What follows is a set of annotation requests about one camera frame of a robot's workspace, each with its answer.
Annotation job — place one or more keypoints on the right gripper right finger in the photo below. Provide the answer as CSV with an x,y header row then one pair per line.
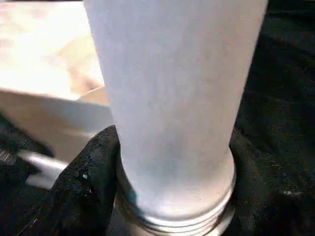
x,y
270,191

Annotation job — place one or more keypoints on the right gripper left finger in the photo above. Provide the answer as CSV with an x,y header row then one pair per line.
x,y
81,186

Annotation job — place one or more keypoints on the white plastic table top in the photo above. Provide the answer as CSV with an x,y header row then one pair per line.
x,y
49,61

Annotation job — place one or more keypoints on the white plastic table leg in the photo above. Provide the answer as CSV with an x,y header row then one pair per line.
x,y
172,86

